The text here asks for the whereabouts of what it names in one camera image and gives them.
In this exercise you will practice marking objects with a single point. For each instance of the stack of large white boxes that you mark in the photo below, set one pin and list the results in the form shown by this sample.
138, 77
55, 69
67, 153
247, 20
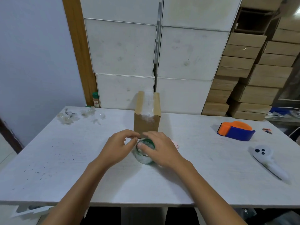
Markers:
131, 49

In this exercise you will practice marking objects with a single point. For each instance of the person's left thumb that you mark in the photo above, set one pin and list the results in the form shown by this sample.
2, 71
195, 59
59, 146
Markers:
131, 143

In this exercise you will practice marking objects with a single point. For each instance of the person's right thumb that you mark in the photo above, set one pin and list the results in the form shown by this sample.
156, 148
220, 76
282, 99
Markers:
144, 147

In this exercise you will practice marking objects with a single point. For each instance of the person's right forearm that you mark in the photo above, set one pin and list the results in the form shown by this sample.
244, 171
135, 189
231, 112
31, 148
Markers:
201, 194

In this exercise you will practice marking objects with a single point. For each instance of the stack of brown cardboard boxes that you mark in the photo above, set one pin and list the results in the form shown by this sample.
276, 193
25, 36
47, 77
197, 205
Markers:
253, 74

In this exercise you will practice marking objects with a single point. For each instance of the dark wooden furniture edge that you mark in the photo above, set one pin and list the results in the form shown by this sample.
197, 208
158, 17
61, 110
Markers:
10, 135

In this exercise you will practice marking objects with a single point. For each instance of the person's right hand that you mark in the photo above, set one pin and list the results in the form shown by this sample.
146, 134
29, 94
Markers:
164, 149

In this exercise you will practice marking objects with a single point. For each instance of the pile of clear plastic scraps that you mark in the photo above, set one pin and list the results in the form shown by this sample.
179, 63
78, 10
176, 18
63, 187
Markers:
68, 117

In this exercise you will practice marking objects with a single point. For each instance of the small colourful clip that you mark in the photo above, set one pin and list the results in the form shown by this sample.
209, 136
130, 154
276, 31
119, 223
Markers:
267, 130

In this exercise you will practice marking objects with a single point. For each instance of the white foam scrap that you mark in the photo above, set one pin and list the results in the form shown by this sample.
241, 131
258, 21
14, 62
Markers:
30, 210

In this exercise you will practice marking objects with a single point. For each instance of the small taped cardboard box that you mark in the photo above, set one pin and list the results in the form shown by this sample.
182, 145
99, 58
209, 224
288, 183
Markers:
146, 110

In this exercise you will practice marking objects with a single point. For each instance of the small pink object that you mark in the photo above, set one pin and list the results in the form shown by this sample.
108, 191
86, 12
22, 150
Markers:
176, 144

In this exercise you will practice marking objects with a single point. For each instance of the person's left hand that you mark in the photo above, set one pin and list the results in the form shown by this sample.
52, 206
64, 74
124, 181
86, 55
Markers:
114, 147

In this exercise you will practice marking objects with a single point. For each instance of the brown wooden door frame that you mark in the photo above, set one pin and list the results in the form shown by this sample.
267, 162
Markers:
79, 49

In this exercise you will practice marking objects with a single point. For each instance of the blue and white plastic bag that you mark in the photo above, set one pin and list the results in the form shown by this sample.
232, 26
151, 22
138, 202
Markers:
282, 112

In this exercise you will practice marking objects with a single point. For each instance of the green capped spice bottle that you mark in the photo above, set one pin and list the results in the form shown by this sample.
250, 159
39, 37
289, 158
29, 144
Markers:
96, 100

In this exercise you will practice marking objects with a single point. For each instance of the glass jar with green lid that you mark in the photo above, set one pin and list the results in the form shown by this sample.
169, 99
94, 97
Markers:
143, 158

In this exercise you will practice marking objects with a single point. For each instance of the person's left forearm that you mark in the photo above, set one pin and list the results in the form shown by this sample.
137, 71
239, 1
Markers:
77, 194

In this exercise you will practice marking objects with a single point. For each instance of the white handheld controller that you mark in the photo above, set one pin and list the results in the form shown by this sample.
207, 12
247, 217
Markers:
264, 155

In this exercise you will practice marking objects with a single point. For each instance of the orange and blue tape dispenser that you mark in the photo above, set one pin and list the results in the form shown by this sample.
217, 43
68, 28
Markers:
236, 131

